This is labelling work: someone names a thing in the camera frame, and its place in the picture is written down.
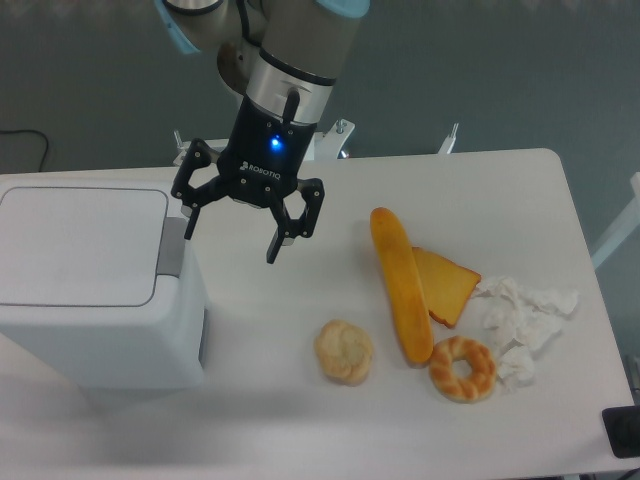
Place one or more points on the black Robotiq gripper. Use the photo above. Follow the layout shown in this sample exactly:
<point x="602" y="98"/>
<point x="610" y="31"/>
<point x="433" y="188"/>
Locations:
<point x="262" y="162"/>

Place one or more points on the white push-lid trash can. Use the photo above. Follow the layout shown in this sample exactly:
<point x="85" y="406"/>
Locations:
<point x="99" y="282"/>

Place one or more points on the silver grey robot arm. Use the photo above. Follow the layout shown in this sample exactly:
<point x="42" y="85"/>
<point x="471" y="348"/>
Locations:
<point x="287" y="58"/>

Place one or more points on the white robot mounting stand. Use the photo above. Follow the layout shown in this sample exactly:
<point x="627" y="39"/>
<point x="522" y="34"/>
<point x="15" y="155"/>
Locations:
<point x="325" y="145"/>

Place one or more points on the long orange baguette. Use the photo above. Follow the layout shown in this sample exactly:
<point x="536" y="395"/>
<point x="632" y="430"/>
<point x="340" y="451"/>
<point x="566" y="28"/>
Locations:
<point x="403" y="284"/>

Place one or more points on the round flower bread roll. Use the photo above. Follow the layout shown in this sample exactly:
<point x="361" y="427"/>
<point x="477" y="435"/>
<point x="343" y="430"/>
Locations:
<point x="344" y="352"/>

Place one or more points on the orange toast slice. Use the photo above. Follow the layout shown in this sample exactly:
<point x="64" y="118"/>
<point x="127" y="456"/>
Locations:
<point x="447" y="286"/>

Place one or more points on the crumpled white tissue paper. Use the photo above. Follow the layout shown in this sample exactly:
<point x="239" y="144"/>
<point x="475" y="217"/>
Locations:
<point x="521" y="322"/>

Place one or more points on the black device at table edge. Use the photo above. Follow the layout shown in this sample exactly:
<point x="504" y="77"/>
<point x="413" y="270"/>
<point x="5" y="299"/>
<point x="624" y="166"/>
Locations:
<point x="622" y="428"/>

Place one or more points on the twisted ring bread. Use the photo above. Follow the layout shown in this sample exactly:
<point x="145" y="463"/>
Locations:
<point x="463" y="369"/>

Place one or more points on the white frame post right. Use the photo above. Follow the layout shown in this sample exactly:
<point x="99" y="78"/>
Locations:
<point x="625" y="223"/>

